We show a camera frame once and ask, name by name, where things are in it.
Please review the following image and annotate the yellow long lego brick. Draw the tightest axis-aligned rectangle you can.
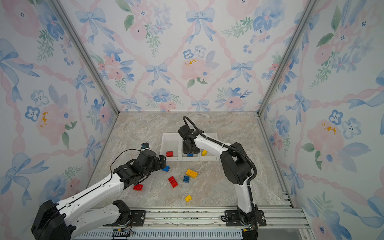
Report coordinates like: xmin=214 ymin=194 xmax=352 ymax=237
xmin=186 ymin=169 xmax=198 ymax=179

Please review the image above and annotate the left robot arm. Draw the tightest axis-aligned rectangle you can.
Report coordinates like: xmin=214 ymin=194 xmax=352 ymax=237
xmin=31 ymin=149 xmax=167 ymax=240

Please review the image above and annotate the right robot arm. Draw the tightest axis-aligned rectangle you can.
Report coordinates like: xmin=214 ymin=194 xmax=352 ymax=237
xmin=178 ymin=130 xmax=266 ymax=228

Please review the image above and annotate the blue lego brick left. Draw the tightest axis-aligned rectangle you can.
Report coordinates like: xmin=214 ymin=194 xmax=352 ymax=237
xmin=162 ymin=166 xmax=170 ymax=172

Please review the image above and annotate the red lego brick near base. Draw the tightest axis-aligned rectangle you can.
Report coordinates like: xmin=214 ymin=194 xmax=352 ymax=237
xmin=133 ymin=184 xmax=144 ymax=192

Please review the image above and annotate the dark blue lego brick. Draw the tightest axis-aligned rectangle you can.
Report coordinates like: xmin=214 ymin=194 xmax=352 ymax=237
xmin=183 ymin=176 xmax=190 ymax=183

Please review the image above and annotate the red curved lego brick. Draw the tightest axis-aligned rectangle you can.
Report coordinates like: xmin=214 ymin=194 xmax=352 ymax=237
xmin=168 ymin=176 xmax=178 ymax=188

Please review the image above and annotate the small yellow lego brick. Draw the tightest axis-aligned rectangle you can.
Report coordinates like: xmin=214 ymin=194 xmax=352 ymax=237
xmin=185 ymin=195 xmax=192 ymax=202

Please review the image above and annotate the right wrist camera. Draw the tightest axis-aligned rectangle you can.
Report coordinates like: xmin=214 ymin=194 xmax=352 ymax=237
xmin=178 ymin=125 xmax=197 ymax=141

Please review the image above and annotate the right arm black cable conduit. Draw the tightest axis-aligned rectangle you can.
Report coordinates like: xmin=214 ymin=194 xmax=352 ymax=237
xmin=182 ymin=116 xmax=259 ymax=235

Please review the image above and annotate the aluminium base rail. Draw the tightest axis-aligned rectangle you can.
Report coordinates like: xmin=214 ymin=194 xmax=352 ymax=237
xmin=69 ymin=206 xmax=315 ymax=240

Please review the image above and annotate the left aluminium corner post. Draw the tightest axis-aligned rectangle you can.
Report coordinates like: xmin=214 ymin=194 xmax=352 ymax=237
xmin=48 ymin=0 xmax=120 ymax=115

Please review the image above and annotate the aluminium corner post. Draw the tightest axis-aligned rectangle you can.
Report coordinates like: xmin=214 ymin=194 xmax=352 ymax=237
xmin=257 ymin=0 xmax=318 ymax=117
xmin=48 ymin=0 xmax=120 ymax=115

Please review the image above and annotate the right aluminium corner post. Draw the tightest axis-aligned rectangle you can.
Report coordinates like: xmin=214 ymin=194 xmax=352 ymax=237
xmin=257 ymin=0 xmax=318 ymax=117

